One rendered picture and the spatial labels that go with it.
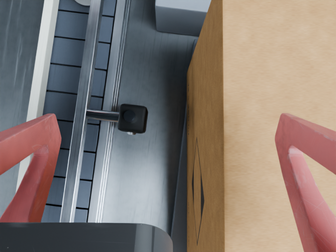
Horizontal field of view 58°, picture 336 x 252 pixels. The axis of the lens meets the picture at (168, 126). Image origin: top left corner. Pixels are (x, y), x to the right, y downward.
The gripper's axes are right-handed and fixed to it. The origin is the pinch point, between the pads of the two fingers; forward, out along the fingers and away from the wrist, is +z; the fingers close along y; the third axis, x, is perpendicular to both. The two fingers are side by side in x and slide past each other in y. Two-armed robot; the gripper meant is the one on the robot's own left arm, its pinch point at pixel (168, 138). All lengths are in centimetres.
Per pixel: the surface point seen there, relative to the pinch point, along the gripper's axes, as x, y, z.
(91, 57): 6.0, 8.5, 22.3
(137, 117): 10.7, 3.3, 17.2
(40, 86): 10.8, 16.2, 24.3
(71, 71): 10.8, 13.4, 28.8
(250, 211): 6.7, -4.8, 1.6
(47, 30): 5.2, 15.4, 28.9
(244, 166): 4.6, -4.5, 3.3
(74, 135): 12.7, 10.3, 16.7
